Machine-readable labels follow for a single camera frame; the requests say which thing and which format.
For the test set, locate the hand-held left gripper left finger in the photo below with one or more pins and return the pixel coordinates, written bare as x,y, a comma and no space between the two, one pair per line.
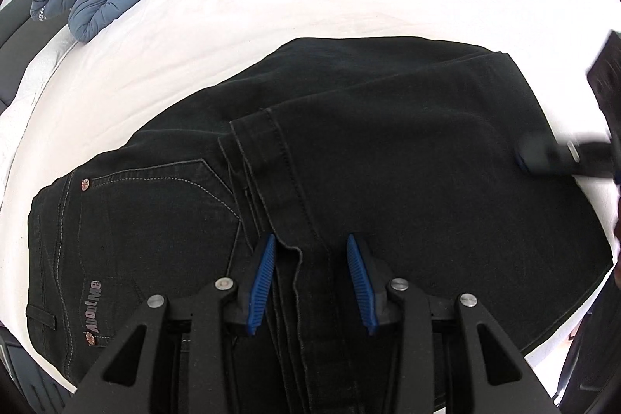
262,285

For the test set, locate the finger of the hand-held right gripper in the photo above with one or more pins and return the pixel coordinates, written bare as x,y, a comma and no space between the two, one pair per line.
546,157
606,74

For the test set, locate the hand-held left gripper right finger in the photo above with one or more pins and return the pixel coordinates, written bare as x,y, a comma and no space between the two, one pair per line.
361,285

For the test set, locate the black pants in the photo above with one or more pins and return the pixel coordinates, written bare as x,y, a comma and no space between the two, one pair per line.
412,128

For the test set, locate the person's dark clothing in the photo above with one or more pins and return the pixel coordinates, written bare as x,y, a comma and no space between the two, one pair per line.
589,346

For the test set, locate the grey padded headboard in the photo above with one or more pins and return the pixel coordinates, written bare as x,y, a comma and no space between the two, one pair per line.
19,35

